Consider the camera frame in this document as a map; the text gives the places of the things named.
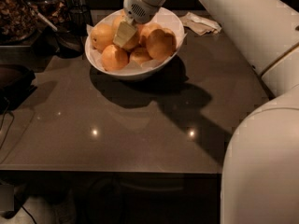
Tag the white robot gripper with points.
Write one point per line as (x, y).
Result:
(135, 9)

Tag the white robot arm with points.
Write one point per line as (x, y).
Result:
(260, 175)

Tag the white ceramic bowl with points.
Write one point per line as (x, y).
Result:
(134, 74)

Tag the small front centre orange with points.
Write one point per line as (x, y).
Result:
(139, 55)

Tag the white paper bowl liner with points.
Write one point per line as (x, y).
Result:
(130, 67)

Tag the dark glass cup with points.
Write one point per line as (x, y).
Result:
(69, 45)

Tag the crumpled beige paper napkin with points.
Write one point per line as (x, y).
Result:
(200, 25)

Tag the glass jar dried snacks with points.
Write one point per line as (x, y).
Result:
(55, 11)

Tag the large glass snack jar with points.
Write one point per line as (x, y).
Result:
(16, 21)

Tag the metal tray stand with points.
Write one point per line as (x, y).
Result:
(30, 47)

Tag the black device on left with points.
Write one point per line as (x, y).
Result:
(15, 85)

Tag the black wire mesh cup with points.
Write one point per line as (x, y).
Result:
(80, 17)

